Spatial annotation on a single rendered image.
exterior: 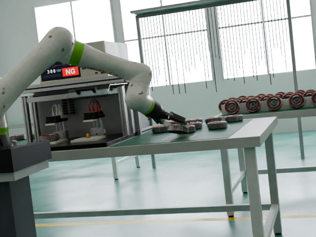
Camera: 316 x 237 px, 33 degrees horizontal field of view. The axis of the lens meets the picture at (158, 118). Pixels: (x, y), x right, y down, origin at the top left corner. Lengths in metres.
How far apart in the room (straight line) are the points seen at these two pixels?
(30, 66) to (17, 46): 8.40
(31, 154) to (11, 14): 8.49
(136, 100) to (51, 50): 0.47
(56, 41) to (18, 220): 0.80
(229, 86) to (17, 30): 4.19
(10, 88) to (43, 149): 0.37
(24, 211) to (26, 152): 0.29
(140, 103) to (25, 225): 0.76
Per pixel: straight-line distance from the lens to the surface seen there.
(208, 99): 9.38
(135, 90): 2.55
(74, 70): 3.21
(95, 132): 3.17
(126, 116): 3.06
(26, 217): 2.53
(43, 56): 2.34
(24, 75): 2.33
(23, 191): 2.52
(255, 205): 2.64
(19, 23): 10.72
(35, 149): 2.46
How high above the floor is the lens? 1.04
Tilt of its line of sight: 4 degrees down
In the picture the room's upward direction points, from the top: 6 degrees counter-clockwise
